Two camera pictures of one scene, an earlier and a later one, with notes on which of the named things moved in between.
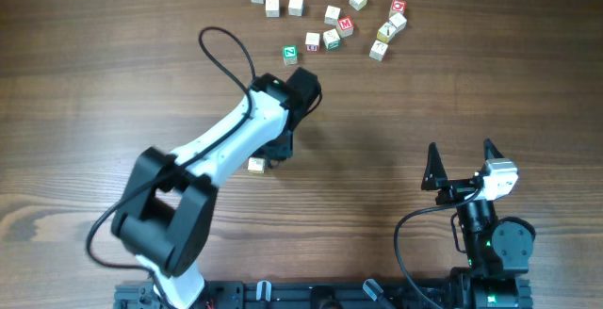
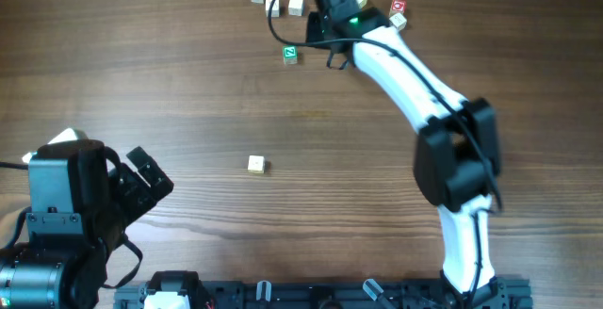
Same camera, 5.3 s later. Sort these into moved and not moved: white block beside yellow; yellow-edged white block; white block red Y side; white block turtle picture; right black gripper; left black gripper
Moved: left black gripper; right black gripper
Not moved: white block beside yellow; white block red Y side; white block turtle picture; yellow-edged white block
